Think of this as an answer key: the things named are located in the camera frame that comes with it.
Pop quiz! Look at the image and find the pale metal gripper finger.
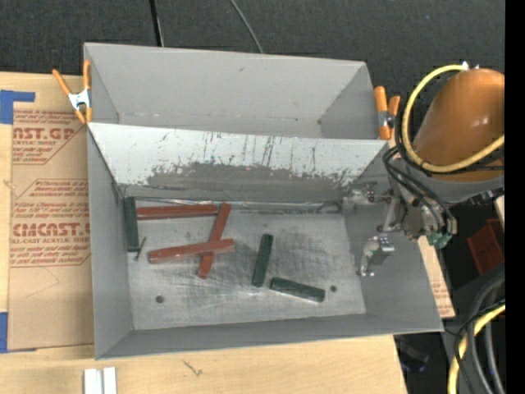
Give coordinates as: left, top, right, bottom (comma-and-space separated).
359, 236, 396, 277
341, 182, 393, 213

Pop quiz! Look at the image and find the dark green flat block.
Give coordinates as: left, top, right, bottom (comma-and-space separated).
268, 276, 326, 304
250, 233, 275, 288
124, 196, 141, 253

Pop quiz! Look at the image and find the red-brown flat block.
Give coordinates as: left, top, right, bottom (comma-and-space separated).
197, 202, 232, 280
147, 238, 236, 265
136, 204, 220, 221

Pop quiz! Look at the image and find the grey metal bin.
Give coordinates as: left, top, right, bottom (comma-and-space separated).
83, 42, 445, 360

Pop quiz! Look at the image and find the brown cardboard board, red print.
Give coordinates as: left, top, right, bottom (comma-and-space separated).
0, 71, 457, 353

